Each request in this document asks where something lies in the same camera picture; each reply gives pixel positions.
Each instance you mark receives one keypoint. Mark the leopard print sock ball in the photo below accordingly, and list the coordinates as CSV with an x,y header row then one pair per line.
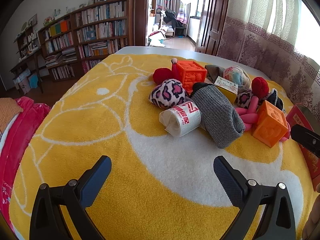
x,y
167,93
243,98

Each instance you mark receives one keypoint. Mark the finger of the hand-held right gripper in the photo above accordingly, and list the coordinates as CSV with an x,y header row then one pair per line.
x,y
306,140

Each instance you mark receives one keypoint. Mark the white and yellow ointment box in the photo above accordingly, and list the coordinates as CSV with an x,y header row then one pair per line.
x,y
225,85

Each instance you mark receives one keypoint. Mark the patterned lace curtain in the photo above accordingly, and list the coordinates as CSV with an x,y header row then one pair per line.
x,y
262,35

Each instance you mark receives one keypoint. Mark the dark wooden door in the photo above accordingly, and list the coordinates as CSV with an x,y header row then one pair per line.
x,y
212,17

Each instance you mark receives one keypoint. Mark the pile of dark clothes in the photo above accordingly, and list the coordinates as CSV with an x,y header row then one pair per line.
x,y
172,17

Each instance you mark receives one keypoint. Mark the orange rubber cube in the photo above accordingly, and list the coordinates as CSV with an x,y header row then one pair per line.
x,y
268,125

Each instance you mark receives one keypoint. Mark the grey knit sock roll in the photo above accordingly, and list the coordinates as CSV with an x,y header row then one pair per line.
x,y
217,115

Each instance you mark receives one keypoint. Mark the small wooden side shelf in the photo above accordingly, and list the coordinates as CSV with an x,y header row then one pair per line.
x,y
30,52

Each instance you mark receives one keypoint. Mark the white toilet paper roll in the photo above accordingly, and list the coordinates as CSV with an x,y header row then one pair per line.
x,y
182,120

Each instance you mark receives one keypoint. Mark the pink rubber toy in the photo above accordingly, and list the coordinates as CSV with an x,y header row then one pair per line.
x,y
246,118
287,135

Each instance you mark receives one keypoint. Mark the white bag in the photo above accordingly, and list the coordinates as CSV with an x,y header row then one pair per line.
x,y
156,40

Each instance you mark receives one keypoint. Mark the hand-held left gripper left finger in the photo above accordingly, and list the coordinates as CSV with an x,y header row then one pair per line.
x,y
96,182

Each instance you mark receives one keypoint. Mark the wooden bookshelf with books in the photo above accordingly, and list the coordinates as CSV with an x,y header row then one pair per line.
x,y
100,30

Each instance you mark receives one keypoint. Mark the storage boxes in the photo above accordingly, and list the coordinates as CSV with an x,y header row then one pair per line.
x,y
23,82

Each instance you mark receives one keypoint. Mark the tan checked cushion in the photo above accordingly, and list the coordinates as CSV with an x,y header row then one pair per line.
x,y
8,110

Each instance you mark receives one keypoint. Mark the person's right hand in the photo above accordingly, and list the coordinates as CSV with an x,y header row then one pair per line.
x,y
312,225

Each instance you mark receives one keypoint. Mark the red pompom ball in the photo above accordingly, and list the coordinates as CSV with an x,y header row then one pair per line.
x,y
161,76
260,86

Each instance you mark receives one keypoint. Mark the pastel sock ball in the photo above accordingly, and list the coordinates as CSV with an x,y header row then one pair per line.
x,y
233,76

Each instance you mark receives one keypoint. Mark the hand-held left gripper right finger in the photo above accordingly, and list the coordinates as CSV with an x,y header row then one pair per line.
x,y
227,180

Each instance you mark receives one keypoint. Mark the red floral quilt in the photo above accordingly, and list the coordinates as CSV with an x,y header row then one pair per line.
x,y
22,135

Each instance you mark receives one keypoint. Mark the hanging clothes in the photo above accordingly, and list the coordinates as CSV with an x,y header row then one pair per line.
x,y
186,5

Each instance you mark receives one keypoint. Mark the red-orange rubber cube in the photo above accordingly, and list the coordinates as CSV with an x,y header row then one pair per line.
x,y
192,76

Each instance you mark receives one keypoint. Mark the yellow and white towel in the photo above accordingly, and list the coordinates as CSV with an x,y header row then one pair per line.
x,y
125,142

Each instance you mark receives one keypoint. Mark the dark grey sock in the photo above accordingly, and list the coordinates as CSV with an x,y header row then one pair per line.
x,y
213,72

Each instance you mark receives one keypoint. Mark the white coat rack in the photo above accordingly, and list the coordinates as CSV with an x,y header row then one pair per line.
x,y
165,7

